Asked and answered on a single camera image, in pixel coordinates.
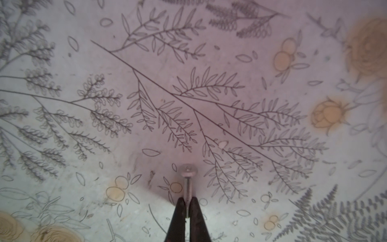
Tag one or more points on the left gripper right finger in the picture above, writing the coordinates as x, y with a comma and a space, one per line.
198, 231

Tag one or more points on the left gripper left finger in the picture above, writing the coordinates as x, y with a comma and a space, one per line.
176, 230

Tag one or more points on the silver screw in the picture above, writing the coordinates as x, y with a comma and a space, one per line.
188, 172

